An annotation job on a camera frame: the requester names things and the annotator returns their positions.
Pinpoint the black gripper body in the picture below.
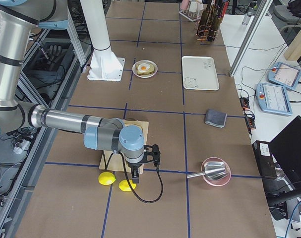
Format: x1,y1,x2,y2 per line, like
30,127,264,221
127,163,142,174

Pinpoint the teach pendant near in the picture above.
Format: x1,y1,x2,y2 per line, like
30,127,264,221
256,83,293,116

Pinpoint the yellow lemon left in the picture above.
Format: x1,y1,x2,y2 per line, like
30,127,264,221
98,172,116,185

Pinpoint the dark wine bottle left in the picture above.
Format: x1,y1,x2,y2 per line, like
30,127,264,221
199,0,215,25

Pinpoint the yellow lemon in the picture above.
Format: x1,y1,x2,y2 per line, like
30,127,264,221
98,172,116,185
119,179,136,191

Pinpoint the steel scoop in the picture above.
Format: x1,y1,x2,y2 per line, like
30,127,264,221
187,161,229,181

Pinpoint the black laptop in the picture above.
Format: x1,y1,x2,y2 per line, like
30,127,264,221
267,115,301,208

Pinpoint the wooden cutting board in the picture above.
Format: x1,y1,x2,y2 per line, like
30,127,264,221
99,119,149,172

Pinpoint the teach pendant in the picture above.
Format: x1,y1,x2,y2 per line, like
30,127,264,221
267,62,301,90
256,83,293,116

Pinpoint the fried egg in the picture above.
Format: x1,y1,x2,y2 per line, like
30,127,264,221
137,63,151,72

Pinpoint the bottom toast slice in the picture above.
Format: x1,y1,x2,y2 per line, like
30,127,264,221
136,63,155,75

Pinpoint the yellow lemon right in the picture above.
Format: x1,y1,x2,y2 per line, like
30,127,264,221
119,179,136,191

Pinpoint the white round plate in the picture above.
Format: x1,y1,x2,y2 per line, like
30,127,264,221
132,60,158,78

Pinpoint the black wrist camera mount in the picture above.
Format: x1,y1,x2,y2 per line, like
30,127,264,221
142,144,161,165

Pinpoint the black computer box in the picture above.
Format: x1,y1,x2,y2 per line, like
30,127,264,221
252,140,277,179

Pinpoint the black camera cable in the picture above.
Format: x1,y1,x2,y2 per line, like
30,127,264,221
103,151,164,203

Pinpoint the dark wine bottle right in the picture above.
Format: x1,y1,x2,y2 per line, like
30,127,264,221
207,0,228,42

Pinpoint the folded grey cloth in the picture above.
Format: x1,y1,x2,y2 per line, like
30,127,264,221
205,109,227,128

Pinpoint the teach pendant far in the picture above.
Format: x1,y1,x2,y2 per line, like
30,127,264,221
267,62,301,90

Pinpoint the copper wire bottle rack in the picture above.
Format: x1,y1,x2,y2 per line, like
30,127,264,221
196,20,219,42

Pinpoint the dark wine bottle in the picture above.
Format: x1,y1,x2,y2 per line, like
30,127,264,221
207,0,228,42
199,0,215,25

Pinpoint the pink bowl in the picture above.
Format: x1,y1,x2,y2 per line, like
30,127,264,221
201,157,232,186

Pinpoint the aluminium frame post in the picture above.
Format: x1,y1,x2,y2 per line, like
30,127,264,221
229,0,273,77

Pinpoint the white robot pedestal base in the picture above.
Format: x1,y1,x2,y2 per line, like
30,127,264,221
80,0,125,82

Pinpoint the cream bear tray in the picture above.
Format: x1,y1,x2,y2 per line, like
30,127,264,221
181,56,219,91

